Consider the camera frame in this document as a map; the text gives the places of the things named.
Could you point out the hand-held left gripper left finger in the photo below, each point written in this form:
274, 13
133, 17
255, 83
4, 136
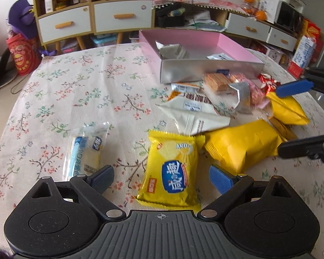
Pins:
104, 178

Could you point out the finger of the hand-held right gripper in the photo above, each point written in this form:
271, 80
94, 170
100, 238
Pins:
302, 148
293, 89

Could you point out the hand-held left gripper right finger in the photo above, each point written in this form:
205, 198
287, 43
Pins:
218, 179

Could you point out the small yellow snack packet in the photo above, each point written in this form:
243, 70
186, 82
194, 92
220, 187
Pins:
286, 108

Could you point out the gold snack packet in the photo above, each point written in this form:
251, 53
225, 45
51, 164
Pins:
282, 129

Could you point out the clear white and blue packet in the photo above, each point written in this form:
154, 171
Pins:
85, 151

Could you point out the large yellow snack packet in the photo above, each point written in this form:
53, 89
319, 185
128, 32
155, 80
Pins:
243, 143

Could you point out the cracker packet clear wrap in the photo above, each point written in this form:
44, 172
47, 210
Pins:
245, 94

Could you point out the yellow packet with blue label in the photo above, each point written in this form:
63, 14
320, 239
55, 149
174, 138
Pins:
170, 167

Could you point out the clear orange cracker packet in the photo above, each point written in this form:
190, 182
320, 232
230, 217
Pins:
216, 82

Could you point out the orange and white snack packet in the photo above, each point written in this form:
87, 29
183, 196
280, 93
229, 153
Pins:
187, 90

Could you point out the pink cardboard box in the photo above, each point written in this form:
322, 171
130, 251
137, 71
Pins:
199, 41

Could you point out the silver snack packet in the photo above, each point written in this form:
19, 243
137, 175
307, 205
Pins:
171, 50

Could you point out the red candy packet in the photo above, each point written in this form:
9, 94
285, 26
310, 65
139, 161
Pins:
268, 83

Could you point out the blue and white carton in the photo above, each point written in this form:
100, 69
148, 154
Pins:
303, 52

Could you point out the white microwave oven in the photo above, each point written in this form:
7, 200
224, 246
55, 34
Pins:
289, 17

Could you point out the small white packet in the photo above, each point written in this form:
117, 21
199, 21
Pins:
220, 57

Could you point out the floral tablecloth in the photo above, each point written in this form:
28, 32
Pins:
70, 86

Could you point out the low wooden cabinet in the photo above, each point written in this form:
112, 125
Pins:
218, 10

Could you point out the clear bin with blue lid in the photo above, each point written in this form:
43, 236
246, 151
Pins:
104, 40

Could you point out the black storage case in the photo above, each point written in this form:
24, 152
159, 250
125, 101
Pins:
168, 19

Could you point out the red gift bag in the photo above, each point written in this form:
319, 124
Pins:
23, 56

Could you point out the tall wooden shelf cabinet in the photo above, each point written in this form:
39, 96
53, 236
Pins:
91, 5

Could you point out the purple plush toy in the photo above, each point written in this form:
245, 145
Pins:
23, 19

